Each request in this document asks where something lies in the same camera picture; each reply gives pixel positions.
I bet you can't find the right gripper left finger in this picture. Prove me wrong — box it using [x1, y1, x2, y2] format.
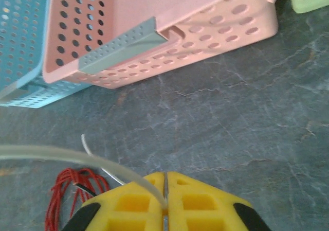
[61, 171, 168, 231]

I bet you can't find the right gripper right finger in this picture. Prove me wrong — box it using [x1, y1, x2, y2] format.
[166, 171, 273, 231]

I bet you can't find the black cable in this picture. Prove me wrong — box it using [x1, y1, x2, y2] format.
[74, 181, 98, 199]

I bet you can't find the white cable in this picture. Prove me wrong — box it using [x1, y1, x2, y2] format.
[0, 134, 170, 211]

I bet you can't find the red cable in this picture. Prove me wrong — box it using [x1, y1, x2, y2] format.
[45, 167, 112, 231]

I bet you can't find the pink plastic basket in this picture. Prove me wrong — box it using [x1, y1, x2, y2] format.
[42, 0, 279, 90]

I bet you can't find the blue plastic basket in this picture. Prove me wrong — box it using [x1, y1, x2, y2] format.
[0, 0, 94, 110]

